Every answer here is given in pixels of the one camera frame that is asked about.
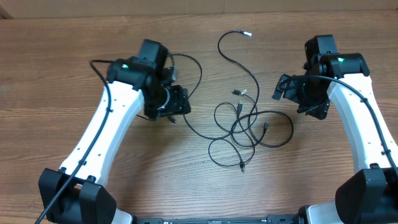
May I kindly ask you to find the black short USB cable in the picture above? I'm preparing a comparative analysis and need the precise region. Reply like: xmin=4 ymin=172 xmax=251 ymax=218
xmin=166 ymin=53 xmax=233 ymax=141

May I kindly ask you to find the black thin cable silver tip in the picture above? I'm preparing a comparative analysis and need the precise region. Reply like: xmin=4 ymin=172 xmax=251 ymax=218
xmin=217 ymin=30 xmax=259 ymax=113

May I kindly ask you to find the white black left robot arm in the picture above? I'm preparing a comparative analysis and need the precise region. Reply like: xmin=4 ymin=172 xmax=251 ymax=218
xmin=36 ymin=39 xmax=191 ymax=223

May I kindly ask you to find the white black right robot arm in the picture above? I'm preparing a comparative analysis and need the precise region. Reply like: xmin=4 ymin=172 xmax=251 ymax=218
xmin=272 ymin=35 xmax=397 ymax=223

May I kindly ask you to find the brown cardboard backdrop panel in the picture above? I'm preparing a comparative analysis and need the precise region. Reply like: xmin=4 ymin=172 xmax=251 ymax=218
xmin=1 ymin=0 xmax=397 ymax=19

